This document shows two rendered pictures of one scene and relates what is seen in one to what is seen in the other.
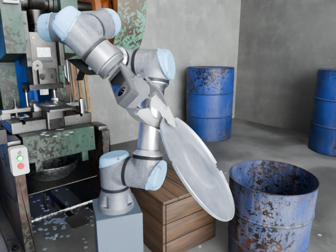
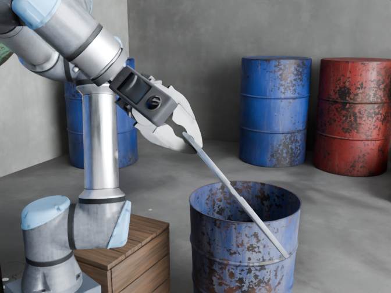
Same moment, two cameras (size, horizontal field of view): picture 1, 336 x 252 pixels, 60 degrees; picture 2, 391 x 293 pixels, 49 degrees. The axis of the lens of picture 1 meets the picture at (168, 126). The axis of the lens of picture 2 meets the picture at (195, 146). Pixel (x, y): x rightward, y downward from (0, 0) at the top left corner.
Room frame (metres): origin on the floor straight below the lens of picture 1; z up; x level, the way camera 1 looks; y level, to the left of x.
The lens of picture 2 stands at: (0.02, 0.30, 1.09)
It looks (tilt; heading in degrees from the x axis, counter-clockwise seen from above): 15 degrees down; 335
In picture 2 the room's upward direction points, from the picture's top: straight up
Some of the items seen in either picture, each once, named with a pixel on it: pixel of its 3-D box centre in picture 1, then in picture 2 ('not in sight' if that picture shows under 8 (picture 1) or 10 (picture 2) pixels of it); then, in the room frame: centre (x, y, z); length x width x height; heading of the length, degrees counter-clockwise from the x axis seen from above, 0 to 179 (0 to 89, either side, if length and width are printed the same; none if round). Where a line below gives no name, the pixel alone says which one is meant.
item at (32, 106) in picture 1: (45, 105); not in sight; (1.72, 0.74, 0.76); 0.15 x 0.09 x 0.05; 129
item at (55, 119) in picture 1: (55, 116); not in sight; (1.59, 0.63, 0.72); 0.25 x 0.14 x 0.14; 39
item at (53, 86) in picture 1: (42, 87); not in sight; (1.73, 0.74, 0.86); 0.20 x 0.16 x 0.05; 129
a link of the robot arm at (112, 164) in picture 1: (115, 168); (50, 225); (1.09, 0.21, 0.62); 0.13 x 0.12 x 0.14; 71
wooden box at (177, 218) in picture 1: (170, 205); (102, 270); (1.56, -0.01, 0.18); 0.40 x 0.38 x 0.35; 36
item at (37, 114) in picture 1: (45, 110); not in sight; (1.73, 0.74, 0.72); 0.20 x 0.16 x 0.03; 129
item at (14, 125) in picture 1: (46, 118); not in sight; (1.72, 0.74, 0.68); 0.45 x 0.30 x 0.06; 129
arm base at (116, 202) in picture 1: (115, 194); (50, 267); (1.09, 0.21, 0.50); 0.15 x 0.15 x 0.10
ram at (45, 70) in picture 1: (42, 57); not in sight; (1.69, 0.71, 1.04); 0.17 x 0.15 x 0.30; 39
